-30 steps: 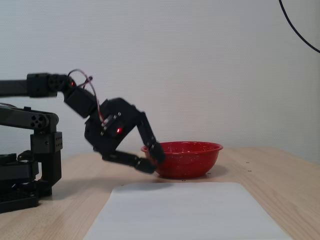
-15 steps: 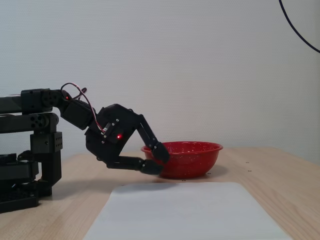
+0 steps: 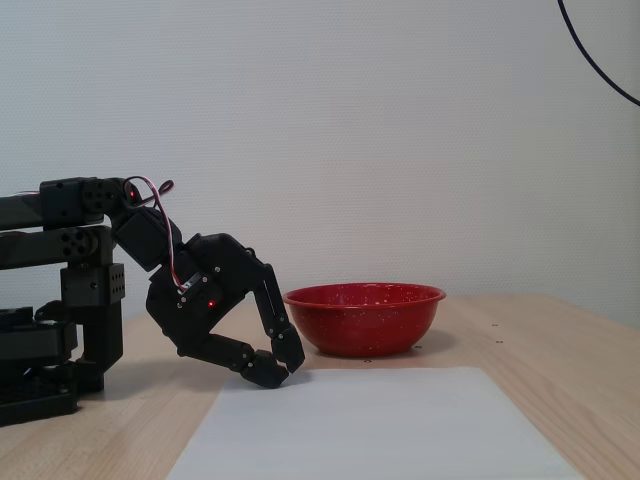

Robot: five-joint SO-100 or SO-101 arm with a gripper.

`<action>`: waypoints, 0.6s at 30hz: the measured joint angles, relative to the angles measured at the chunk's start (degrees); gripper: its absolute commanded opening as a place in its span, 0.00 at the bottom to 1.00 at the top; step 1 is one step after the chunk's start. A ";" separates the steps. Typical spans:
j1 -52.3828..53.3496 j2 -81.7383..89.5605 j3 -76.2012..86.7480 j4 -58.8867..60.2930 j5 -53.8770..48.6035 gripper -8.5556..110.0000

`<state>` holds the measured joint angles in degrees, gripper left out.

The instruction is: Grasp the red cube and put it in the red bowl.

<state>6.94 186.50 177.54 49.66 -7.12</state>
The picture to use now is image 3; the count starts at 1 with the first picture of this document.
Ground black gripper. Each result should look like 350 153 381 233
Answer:
143 231 307 390

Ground white paper sheet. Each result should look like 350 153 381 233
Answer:
164 367 584 480

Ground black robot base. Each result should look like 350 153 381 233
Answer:
0 307 81 429

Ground thin black hanging cable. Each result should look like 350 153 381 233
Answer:
556 0 640 107

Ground red white black servo cable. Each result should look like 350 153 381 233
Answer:
122 174 194 294

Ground red speckled bowl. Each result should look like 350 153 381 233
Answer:
282 282 447 358

